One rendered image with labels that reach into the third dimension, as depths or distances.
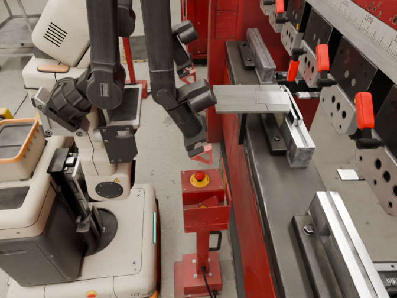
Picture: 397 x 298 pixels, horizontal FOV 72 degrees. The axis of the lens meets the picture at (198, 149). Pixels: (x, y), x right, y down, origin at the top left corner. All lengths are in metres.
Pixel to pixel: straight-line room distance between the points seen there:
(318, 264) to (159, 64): 0.60
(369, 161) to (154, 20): 0.48
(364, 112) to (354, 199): 1.72
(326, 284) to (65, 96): 0.73
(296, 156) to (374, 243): 1.21
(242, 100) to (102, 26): 0.60
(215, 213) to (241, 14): 1.26
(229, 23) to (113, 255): 1.45
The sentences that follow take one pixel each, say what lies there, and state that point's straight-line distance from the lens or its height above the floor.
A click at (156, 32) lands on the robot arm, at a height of 1.36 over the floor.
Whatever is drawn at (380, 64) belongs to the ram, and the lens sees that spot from 0.57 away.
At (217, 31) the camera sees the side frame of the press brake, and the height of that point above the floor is 0.93.
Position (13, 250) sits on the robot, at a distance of 1.26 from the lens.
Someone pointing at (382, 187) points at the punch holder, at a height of 1.20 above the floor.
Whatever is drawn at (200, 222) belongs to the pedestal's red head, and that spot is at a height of 0.72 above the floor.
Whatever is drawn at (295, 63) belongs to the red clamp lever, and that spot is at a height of 1.21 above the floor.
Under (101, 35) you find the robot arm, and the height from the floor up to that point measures 1.36.
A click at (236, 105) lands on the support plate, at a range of 1.01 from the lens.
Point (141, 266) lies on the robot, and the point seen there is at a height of 0.28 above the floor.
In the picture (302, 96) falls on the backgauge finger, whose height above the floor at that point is 1.00.
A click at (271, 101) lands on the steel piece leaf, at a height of 1.00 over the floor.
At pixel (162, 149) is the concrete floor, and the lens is 2.30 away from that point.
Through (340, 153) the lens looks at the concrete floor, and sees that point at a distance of 2.53.
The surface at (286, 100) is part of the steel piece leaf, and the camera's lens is 1.07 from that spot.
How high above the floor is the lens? 1.56
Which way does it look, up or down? 43 degrees down
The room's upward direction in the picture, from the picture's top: straight up
